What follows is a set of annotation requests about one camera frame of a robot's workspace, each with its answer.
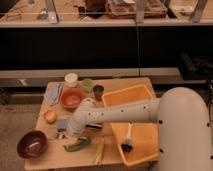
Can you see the yellow apple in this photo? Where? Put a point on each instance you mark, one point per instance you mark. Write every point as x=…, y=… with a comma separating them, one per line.
x=50, y=116

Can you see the yellow plastic bin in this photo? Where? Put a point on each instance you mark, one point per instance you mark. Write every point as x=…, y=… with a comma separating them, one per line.
x=144, y=135

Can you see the blue sponge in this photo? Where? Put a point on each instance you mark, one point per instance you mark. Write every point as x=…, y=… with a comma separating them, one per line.
x=62, y=125

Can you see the purple bowl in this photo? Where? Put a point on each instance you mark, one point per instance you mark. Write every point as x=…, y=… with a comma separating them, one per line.
x=32, y=145

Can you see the blue grey cloth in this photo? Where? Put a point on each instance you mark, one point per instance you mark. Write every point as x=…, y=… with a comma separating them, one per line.
x=52, y=95

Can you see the black and white dish brush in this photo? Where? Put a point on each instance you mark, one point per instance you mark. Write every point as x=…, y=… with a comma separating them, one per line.
x=127, y=144

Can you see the green cup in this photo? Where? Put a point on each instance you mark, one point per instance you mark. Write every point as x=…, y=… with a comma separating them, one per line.
x=87, y=85

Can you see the orange bowl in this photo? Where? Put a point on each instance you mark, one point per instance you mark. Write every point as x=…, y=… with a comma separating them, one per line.
x=71, y=98

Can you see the green pepper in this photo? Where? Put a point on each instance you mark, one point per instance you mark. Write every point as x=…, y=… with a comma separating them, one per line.
x=80, y=144

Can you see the yellow wooden stick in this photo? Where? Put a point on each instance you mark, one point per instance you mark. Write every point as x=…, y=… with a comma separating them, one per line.
x=99, y=152

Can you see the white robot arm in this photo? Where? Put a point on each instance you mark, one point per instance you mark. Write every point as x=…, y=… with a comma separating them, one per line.
x=182, y=116

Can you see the dark metal cup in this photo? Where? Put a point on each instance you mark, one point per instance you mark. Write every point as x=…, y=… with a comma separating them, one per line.
x=98, y=92

